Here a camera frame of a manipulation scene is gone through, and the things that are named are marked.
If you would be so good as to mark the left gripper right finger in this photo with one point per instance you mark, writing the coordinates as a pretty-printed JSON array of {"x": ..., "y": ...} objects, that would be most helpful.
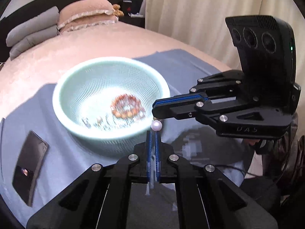
[{"x": 206, "y": 198}]

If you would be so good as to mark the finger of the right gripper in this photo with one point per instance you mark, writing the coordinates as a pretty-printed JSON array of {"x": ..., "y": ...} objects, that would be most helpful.
[
  {"x": 217, "y": 86},
  {"x": 235, "y": 112}
]

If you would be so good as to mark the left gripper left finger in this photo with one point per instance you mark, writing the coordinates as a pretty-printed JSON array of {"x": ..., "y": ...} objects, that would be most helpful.
[{"x": 98, "y": 198}]

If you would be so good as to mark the pearl earring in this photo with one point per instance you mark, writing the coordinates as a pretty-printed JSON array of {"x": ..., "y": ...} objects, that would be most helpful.
[{"x": 156, "y": 125}]

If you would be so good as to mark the person right hand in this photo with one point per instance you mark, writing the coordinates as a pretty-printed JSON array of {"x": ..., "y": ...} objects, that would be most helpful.
[{"x": 254, "y": 144}]

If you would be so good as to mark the black smartphone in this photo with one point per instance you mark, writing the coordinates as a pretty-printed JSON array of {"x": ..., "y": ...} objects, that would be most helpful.
[{"x": 28, "y": 167}]

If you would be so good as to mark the cream curtain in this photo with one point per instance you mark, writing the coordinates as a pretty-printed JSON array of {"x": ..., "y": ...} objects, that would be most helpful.
[{"x": 201, "y": 24}]

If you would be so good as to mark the teal plastic basket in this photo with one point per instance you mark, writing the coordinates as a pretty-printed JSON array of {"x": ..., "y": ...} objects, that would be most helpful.
[{"x": 107, "y": 102}]

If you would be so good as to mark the black nightstand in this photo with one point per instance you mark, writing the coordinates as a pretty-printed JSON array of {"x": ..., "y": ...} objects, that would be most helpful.
[{"x": 136, "y": 21}]

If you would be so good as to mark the black headboard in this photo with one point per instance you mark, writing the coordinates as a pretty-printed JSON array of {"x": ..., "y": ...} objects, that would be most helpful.
[{"x": 33, "y": 9}]

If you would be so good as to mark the brown teddy bear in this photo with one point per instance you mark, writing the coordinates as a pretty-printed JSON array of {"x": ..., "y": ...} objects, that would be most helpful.
[{"x": 117, "y": 10}]

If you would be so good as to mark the beige bed cover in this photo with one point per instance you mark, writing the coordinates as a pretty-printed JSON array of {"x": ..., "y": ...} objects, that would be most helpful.
[{"x": 107, "y": 52}]

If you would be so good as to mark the lower pink pillow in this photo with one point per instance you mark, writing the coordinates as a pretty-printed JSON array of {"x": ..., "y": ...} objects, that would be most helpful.
[{"x": 89, "y": 21}]

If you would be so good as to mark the pink pillow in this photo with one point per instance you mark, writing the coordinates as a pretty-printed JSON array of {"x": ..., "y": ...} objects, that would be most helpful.
[
  {"x": 83, "y": 8},
  {"x": 89, "y": 21}
]

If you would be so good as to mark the upper pink pillow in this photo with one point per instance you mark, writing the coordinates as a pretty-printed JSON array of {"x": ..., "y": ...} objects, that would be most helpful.
[{"x": 83, "y": 8}]

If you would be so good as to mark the lower grey folded blanket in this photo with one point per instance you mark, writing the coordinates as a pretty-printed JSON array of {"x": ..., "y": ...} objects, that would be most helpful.
[{"x": 32, "y": 40}]

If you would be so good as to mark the grey folded blanket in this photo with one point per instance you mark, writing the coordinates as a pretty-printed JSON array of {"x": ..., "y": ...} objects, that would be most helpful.
[
  {"x": 42, "y": 21},
  {"x": 32, "y": 40}
]

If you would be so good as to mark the upper grey folded blanket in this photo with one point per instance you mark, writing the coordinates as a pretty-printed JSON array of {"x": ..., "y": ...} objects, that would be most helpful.
[{"x": 42, "y": 21}]

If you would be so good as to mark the black camera module right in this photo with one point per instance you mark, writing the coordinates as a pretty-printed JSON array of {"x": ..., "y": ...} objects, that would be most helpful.
[{"x": 265, "y": 45}]

